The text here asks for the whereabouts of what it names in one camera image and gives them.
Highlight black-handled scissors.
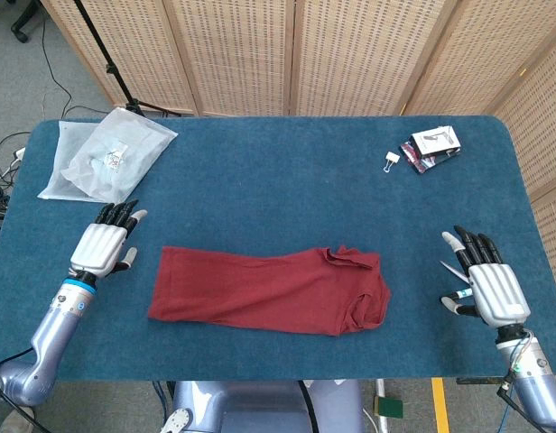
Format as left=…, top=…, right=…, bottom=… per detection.
left=439, top=260, right=471, bottom=285

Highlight white and black small box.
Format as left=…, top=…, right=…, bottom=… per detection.
left=409, top=125, right=462, bottom=158

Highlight white bag with garment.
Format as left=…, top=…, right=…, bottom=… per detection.
left=60, top=106, right=179, bottom=210

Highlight grey shoe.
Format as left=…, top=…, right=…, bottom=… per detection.
left=0, top=401, right=35, bottom=433

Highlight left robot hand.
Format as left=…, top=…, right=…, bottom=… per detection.
left=69, top=198, right=149, bottom=277

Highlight flat translucent plastic bag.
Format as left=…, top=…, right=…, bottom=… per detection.
left=37, top=119, right=107, bottom=204

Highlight lavender robot torso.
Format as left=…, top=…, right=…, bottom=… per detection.
left=171, top=380, right=365, bottom=433

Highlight white metal bracket plate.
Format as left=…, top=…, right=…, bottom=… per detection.
left=160, top=408, right=194, bottom=433

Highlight thick black torso cable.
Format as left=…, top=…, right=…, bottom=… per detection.
left=298, top=381, right=318, bottom=433

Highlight red t-shirt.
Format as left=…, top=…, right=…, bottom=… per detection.
left=147, top=244, right=392, bottom=337

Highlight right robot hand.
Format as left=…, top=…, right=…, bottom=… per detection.
left=440, top=225, right=532, bottom=328

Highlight green flat block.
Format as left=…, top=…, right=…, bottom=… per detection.
left=375, top=396, right=404, bottom=419

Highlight black office chair base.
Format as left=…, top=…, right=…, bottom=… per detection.
left=10, top=0, right=42, bottom=44

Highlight black tripod stand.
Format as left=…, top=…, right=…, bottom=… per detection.
left=72, top=0, right=184, bottom=119

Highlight blue carpet table cover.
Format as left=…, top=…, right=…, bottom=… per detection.
left=0, top=115, right=556, bottom=383

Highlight thin black floor cable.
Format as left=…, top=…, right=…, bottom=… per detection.
left=38, top=4, right=115, bottom=123

